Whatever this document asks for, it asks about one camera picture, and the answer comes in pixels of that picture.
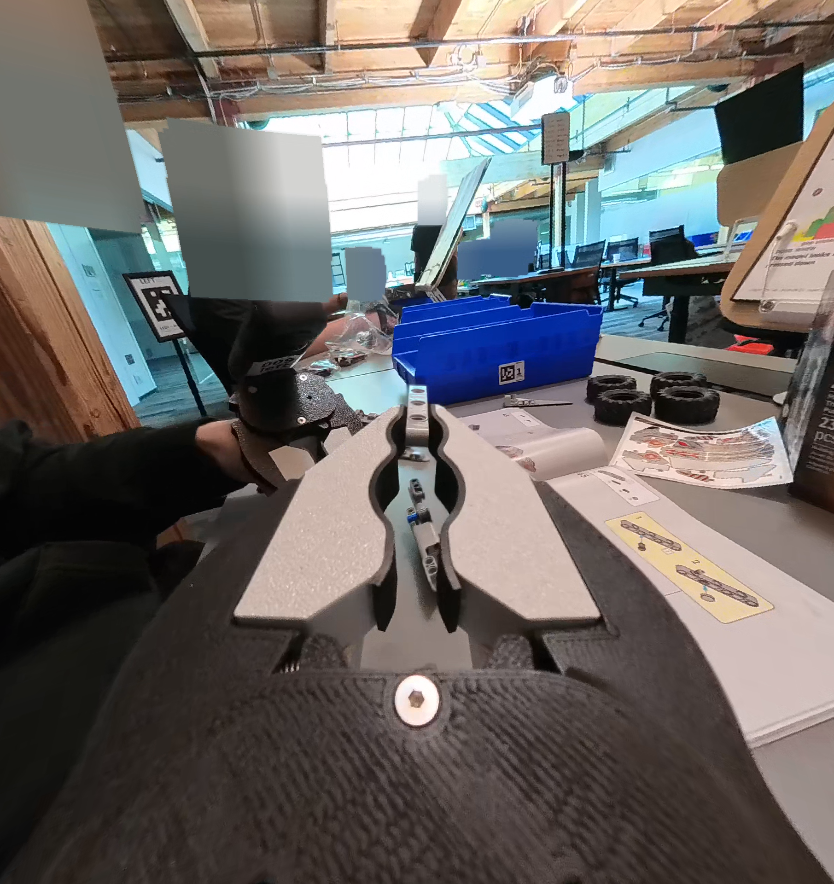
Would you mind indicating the white ceiling projector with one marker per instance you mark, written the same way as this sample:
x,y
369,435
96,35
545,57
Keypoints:
x,y
538,97

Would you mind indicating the floor sign with square tag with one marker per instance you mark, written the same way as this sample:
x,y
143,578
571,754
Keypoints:
x,y
155,304

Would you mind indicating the blue plastic bin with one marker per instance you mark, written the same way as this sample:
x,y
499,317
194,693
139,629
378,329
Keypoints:
x,y
499,345

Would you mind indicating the person's left hand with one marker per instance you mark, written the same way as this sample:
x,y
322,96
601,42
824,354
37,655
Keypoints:
x,y
216,445

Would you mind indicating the toy sticker sheet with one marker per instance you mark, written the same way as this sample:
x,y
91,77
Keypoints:
x,y
700,452

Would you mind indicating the tall sign on pole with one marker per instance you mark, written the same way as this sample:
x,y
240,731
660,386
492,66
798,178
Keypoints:
x,y
555,138

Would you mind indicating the tilted white board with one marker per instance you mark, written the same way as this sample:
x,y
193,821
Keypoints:
x,y
451,228

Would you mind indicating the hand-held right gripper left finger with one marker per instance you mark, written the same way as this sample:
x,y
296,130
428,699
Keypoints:
x,y
306,552

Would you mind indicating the wooden sheet stand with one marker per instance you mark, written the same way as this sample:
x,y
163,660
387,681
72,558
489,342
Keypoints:
x,y
748,314

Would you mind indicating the black office chair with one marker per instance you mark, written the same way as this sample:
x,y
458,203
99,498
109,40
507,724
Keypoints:
x,y
665,245

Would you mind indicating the grey toy beam with holes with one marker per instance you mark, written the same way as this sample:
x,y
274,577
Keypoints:
x,y
417,428

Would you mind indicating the open instruction booklet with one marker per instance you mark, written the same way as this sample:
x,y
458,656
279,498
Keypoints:
x,y
734,656

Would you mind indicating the toy set box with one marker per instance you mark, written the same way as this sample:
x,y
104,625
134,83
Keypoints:
x,y
831,414

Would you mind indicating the wooden pillar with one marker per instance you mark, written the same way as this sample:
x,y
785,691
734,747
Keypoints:
x,y
30,331

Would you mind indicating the background wooden desk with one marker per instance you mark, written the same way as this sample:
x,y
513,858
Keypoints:
x,y
672,266
527,276

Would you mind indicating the grey desk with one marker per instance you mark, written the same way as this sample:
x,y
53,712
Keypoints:
x,y
734,525

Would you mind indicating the person's left forearm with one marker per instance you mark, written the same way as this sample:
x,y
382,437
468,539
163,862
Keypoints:
x,y
99,476

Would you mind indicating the grey toy part with axle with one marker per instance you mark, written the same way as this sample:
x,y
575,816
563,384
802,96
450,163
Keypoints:
x,y
517,400

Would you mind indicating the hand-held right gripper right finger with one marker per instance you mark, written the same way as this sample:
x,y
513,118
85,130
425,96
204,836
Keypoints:
x,y
520,552

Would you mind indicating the person's black sweatshirt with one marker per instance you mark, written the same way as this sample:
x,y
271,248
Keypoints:
x,y
44,656

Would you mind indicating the clear plastic bag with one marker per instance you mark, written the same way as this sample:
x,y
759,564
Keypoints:
x,y
361,338

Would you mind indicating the black monitor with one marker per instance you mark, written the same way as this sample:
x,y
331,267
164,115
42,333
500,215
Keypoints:
x,y
759,114

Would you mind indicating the grey toy beam assembly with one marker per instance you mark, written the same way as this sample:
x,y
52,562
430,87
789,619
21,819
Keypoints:
x,y
425,539

